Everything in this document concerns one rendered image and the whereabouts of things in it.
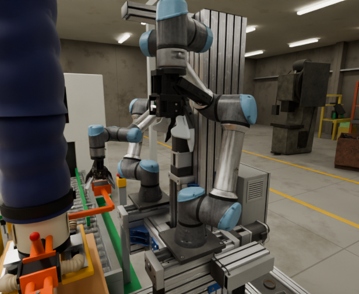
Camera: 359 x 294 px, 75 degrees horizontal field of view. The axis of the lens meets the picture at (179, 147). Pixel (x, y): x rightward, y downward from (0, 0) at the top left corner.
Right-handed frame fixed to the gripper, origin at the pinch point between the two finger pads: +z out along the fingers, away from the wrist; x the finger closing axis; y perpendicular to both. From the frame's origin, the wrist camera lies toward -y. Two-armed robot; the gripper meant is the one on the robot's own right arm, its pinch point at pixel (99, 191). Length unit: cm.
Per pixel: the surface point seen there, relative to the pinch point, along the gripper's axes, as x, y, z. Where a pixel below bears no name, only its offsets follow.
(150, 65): 142, -283, -105
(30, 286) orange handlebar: -27, 61, -3
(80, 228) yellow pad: -12.0, 17.6, 9.0
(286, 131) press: 564, -314, 47
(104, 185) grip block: 1.8, 4.3, -4.4
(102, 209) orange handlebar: -3.6, 27.0, -2.5
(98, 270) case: -7.5, 31.5, 22.0
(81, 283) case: -14.5, 35.9, 22.0
